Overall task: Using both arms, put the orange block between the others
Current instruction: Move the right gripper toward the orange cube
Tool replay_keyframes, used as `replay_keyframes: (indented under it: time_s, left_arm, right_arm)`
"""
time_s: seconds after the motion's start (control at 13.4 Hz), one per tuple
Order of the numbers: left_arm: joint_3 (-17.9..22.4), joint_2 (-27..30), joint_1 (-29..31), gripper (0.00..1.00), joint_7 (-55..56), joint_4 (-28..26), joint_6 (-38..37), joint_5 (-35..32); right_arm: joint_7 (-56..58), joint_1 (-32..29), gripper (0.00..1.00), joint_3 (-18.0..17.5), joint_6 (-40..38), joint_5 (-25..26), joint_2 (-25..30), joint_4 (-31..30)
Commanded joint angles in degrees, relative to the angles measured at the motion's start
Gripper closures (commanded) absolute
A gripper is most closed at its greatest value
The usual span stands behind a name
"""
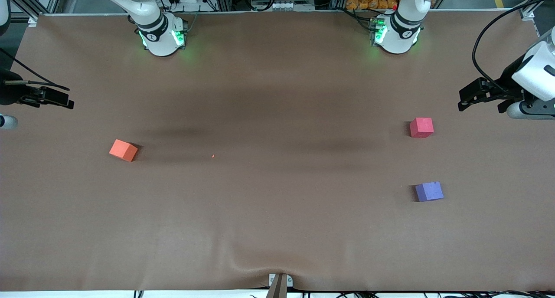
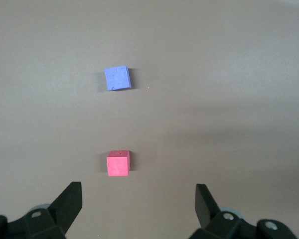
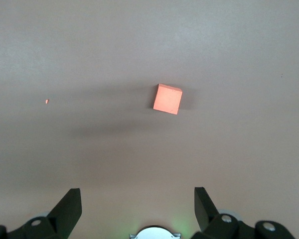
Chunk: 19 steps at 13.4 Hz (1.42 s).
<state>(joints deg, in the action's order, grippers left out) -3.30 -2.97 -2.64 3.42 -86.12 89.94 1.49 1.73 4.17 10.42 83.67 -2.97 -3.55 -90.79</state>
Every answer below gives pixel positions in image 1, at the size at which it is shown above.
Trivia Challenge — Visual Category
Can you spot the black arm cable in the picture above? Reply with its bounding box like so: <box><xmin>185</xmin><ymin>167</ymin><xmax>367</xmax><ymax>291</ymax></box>
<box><xmin>0</xmin><ymin>48</ymin><xmax>71</xmax><ymax>92</ymax></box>
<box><xmin>472</xmin><ymin>0</ymin><xmax>555</xmax><ymax>95</ymax></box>

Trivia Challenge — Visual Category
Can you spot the red foam block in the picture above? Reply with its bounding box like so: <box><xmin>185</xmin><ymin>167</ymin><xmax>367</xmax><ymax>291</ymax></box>
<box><xmin>409</xmin><ymin>118</ymin><xmax>434</xmax><ymax>138</ymax></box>

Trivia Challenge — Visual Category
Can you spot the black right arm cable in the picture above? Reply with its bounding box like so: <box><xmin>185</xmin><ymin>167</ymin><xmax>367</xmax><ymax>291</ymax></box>
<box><xmin>0</xmin><ymin>48</ymin><xmax>71</xmax><ymax>92</ymax></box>

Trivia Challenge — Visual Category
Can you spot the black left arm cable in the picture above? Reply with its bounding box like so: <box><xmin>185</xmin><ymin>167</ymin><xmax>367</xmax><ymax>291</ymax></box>
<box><xmin>472</xmin><ymin>0</ymin><xmax>555</xmax><ymax>95</ymax></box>

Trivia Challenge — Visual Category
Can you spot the brown camera pole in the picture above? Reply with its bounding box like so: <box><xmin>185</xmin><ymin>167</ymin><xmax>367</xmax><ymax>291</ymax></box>
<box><xmin>266</xmin><ymin>274</ymin><xmax>288</xmax><ymax>298</ymax></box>

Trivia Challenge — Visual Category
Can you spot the silver metal bracket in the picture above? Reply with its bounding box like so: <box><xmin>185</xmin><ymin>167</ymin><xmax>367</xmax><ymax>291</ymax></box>
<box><xmin>269</xmin><ymin>273</ymin><xmax>294</xmax><ymax>288</ymax></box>

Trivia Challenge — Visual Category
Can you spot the brown table cloth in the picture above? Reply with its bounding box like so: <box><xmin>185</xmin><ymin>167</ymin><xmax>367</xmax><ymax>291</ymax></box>
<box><xmin>0</xmin><ymin>11</ymin><xmax>555</xmax><ymax>292</ymax></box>

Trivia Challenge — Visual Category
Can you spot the orange foam block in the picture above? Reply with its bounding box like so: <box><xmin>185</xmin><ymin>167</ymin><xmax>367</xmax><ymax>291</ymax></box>
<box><xmin>109</xmin><ymin>139</ymin><xmax>138</xmax><ymax>162</ymax></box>

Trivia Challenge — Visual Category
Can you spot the purple foam block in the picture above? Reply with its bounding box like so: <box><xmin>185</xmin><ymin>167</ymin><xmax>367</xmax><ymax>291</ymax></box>
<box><xmin>415</xmin><ymin>181</ymin><xmax>444</xmax><ymax>202</ymax></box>

